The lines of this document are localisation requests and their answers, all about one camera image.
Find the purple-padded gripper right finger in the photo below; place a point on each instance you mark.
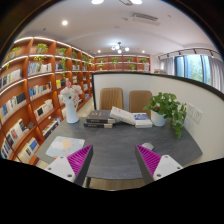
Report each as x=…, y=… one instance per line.
x=153, y=166

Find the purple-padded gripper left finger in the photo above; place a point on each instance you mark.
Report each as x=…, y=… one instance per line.
x=73, y=167

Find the white computer mouse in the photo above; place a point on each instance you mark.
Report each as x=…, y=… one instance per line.
x=148, y=146

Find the light blue sun mouse pad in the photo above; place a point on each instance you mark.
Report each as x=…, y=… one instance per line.
x=64, y=146

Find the dark book bottom of stack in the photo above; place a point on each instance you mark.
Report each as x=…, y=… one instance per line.
x=98, y=125

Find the dark book of stack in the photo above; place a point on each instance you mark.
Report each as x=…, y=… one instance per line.
x=100, y=116
x=98, y=125

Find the blue-white book stack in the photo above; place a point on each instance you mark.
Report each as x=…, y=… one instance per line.
x=142, y=120

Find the dark book top of stack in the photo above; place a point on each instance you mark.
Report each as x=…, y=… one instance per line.
x=100, y=116

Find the white leaning book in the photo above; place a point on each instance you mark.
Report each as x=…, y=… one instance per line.
x=122, y=115

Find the green potted plant white pot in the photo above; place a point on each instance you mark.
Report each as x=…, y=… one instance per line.
x=166, y=104

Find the right tan chair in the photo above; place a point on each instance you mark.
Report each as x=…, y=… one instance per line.
x=138, y=99

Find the tan chair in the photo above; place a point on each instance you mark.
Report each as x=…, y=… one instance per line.
x=110, y=97
x=138, y=99

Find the white vase with flowers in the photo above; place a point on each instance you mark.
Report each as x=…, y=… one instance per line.
x=70, y=96

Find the left tan chair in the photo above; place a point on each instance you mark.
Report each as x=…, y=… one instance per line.
x=110, y=97

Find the grey window curtain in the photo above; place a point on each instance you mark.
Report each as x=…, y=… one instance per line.
x=217, y=74

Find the ceiling chandelier lamp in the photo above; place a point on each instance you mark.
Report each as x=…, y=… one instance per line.
x=119, y=48

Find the ceiling air vent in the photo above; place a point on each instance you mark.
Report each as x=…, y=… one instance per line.
x=143, y=16

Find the white wall power socket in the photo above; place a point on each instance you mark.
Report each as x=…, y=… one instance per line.
x=194, y=113

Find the orange wooden bookshelf left wall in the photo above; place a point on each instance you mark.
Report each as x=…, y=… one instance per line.
x=33, y=73

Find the orange bookshelf back wall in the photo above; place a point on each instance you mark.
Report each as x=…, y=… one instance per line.
x=122, y=63

